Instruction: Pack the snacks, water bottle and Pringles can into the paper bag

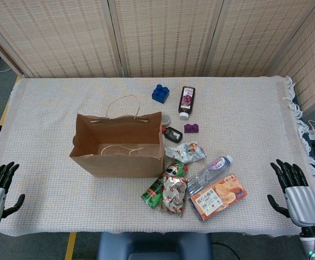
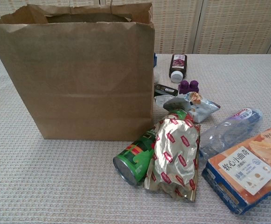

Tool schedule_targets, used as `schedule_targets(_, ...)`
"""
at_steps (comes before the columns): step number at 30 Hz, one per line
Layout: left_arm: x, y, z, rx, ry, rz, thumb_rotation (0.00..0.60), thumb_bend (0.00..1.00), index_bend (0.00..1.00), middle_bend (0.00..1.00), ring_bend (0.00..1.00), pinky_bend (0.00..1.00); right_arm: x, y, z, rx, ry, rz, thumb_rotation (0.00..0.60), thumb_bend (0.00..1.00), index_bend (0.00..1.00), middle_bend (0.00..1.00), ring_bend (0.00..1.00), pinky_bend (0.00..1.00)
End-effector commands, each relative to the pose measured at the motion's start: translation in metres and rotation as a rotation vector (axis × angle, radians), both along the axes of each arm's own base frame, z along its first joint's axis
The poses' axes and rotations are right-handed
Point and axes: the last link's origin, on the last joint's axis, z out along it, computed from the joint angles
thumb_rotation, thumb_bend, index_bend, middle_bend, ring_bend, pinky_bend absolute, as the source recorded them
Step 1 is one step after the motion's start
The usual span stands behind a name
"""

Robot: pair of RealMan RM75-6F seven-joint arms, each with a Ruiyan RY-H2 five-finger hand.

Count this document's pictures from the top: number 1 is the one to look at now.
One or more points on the right black grey robot hand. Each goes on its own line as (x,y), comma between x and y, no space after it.
(302,205)

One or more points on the blue orange cookie box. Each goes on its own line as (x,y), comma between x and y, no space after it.
(217,199)

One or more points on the clear plastic water bottle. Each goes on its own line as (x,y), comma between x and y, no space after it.
(208,170)

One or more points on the red silver snack packet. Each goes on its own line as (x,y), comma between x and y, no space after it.
(173,196)

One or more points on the silver snack pouch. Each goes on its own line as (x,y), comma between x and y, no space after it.
(184,153)

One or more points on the green chips can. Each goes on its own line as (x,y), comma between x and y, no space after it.
(153,193)

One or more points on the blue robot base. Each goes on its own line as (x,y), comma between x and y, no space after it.
(154,246)

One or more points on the brown paper bag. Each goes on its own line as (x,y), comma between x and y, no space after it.
(119,166)

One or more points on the dark grape juice bottle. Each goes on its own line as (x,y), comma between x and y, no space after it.
(187,101)

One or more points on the white woven tablecloth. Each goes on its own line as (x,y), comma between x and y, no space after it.
(51,122)

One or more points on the purple building block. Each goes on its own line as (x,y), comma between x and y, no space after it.
(191,128)

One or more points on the small black device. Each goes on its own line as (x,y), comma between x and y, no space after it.
(173,134)

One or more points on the blue building block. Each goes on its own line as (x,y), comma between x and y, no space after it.
(160,94)

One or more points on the bamboo folding screen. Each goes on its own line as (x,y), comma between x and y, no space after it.
(160,35)

